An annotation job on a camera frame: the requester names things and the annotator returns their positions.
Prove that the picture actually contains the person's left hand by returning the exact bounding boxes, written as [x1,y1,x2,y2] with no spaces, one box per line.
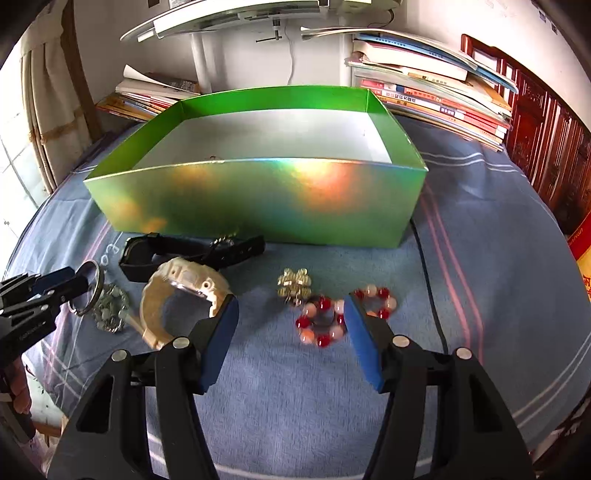
[9,362,31,415]

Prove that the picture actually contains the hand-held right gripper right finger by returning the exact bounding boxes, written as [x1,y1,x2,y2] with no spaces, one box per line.
[344,293,536,480]

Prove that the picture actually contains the tall stack of books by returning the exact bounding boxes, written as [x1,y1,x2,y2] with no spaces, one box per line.
[344,30,520,153]

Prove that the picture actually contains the silver ring bracelet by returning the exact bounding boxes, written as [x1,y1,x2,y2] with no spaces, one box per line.
[277,267,312,306]

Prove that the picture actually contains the white shelf stand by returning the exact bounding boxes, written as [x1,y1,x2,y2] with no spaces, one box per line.
[120,0,407,95]

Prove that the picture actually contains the black wristwatch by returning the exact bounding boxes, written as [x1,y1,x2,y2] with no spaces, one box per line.
[119,233,266,283]

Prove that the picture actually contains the red and yellow box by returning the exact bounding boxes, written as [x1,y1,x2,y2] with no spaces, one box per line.
[568,222,591,315]

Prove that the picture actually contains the black cable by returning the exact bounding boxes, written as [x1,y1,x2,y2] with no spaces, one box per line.
[409,219,446,356]

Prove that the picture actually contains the carved wooden cabinet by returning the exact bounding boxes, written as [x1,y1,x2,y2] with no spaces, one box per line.
[459,33,591,241]

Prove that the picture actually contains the brown beaded bracelet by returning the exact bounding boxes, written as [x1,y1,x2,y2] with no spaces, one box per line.
[294,295,348,349]

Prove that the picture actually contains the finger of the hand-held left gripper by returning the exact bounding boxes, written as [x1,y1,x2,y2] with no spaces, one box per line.
[0,276,90,322]
[0,267,79,302]

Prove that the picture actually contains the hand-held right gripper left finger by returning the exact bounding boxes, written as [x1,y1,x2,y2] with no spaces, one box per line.
[48,295,241,480]

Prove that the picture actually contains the red and pink bead bracelet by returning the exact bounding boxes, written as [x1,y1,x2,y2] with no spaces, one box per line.
[353,285,399,320]

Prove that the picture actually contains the blue striped tablecloth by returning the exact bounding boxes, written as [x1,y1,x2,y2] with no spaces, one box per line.
[0,113,591,480]

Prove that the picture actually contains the shiny green box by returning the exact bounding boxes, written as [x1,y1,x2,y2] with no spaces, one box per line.
[83,85,429,247]

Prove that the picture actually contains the cream wristwatch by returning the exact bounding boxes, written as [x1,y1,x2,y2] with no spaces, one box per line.
[139,257,234,350]

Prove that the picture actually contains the beige curtain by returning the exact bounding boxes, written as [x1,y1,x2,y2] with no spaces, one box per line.
[21,0,102,195]

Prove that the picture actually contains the small stack of books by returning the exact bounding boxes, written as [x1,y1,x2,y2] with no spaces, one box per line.
[95,65,204,123]

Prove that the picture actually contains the pale green bead bracelet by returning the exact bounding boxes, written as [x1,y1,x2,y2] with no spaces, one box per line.
[91,284,131,333]

